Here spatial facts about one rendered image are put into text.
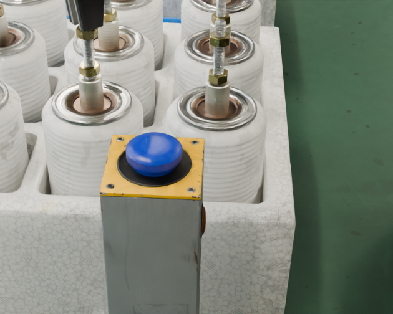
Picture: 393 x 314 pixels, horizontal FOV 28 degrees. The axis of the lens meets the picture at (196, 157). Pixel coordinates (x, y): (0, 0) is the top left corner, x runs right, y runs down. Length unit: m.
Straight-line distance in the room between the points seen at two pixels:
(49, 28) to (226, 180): 0.33
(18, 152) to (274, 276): 0.28
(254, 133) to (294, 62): 0.62
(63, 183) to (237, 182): 0.17
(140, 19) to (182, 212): 0.41
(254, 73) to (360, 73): 0.52
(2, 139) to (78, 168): 0.08
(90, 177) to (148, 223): 0.20
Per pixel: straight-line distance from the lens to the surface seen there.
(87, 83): 0.72
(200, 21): 0.91
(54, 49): 0.97
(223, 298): 0.79
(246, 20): 0.92
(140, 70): 0.82
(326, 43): 1.40
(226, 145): 0.70
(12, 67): 0.84
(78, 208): 0.74
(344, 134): 1.17
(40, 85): 0.87
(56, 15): 0.95
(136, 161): 0.54
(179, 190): 0.54
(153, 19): 0.93
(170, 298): 0.60
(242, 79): 0.81
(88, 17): 0.69
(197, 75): 0.81
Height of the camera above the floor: 0.66
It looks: 37 degrees down
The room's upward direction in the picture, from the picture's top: 1 degrees clockwise
